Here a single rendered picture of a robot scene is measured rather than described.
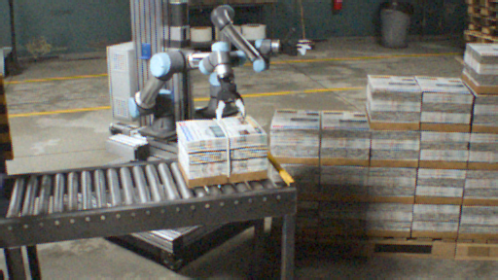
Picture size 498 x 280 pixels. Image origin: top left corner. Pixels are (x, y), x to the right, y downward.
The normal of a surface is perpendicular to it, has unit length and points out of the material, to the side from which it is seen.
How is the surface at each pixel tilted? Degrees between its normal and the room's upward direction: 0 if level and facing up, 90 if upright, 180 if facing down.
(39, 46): 90
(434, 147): 90
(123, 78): 90
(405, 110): 90
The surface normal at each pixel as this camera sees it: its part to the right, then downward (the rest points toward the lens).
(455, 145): -0.11, 0.33
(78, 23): 0.27, 0.33
